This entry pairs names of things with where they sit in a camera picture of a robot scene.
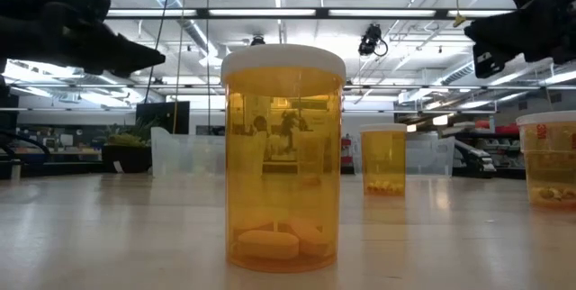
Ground black hanging cable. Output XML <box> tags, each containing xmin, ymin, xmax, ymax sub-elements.
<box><xmin>143</xmin><ymin>0</ymin><xmax>176</xmax><ymax>104</ymax></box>

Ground potted green plant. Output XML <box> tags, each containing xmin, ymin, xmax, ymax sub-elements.
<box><xmin>101</xmin><ymin>116</ymin><xmax>159</xmax><ymax>175</ymax></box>

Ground red storage bins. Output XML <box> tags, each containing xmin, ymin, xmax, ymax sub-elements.
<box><xmin>473</xmin><ymin>120</ymin><xmax>521</xmax><ymax>137</ymax></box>

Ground large amber bottle oval pills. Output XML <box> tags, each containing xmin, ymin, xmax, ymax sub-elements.
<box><xmin>220</xmin><ymin>43</ymin><xmax>347</xmax><ymax>274</ymax></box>

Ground black overhead camera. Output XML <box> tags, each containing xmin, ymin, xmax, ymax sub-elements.
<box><xmin>357</xmin><ymin>23</ymin><xmax>390</xmax><ymax>58</ymax></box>

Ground amber bottle red print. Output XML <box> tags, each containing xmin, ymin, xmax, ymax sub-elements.
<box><xmin>515</xmin><ymin>110</ymin><xmax>576</xmax><ymax>211</ymax></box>

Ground small amber bottle yellow pills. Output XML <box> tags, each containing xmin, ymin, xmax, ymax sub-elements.
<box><xmin>359</xmin><ymin>122</ymin><xmax>409</xmax><ymax>197</ymax></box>

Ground black frame crossbar with lights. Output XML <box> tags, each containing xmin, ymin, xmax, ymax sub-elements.
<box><xmin>105</xmin><ymin>6</ymin><xmax>517</xmax><ymax>20</ymax></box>

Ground clear plastic bin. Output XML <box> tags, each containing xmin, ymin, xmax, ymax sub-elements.
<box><xmin>150</xmin><ymin>126</ymin><xmax>227</xmax><ymax>178</ymax></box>
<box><xmin>404</xmin><ymin>135</ymin><xmax>456</xmax><ymax>177</ymax></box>

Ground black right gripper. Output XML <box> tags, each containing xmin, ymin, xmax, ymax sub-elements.
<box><xmin>463</xmin><ymin>0</ymin><xmax>576</xmax><ymax>79</ymax></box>

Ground black monitor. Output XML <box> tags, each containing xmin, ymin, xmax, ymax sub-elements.
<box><xmin>135</xmin><ymin>100</ymin><xmax>192</xmax><ymax>136</ymax></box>

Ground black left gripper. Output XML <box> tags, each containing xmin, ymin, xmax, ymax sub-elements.
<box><xmin>0</xmin><ymin>0</ymin><xmax>167</xmax><ymax>79</ymax></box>

